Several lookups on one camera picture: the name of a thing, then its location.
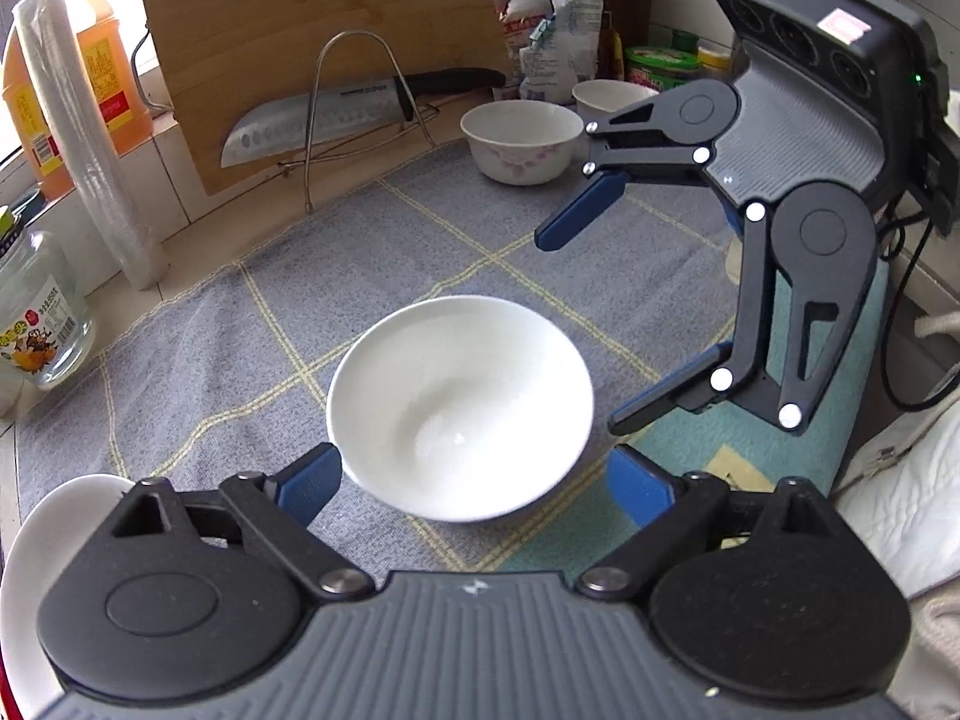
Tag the white pink flower bowl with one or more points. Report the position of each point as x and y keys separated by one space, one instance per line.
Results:
x=517 y=157

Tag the bamboo cutting board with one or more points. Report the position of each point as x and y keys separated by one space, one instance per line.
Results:
x=300 y=7

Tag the orange cooking oil bottle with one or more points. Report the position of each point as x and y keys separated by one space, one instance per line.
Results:
x=22 y=120

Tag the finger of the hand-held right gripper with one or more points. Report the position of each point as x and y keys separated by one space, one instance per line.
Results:
x=585 y=210
x=667 y=401

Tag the white blue seasoning bag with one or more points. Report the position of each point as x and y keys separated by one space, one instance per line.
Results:
x=570 y=45

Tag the clear plastic wrap roll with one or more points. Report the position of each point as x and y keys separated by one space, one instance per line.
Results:
x=82 y=135

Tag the white red seasoning bag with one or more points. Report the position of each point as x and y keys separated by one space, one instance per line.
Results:
x=525 y=22

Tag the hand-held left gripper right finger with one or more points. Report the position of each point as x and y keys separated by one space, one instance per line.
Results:
x=641 y=487

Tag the glass jar with green lid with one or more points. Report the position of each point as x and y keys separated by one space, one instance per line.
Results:
x=45 y=292

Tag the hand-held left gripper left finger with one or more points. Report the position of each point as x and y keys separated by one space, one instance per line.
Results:
x=307 y=484

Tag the white fruit print plate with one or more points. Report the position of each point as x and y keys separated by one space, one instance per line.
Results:
x=52 y=532

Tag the yellow lid jar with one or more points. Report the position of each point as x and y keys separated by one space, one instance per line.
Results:
x=712 y=64

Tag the grey checked towel mat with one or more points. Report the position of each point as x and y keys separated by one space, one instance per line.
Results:
x=300 y=277

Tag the white ceramic bowl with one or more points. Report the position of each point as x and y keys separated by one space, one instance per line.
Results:
x=607 y=94
x=450 y=390

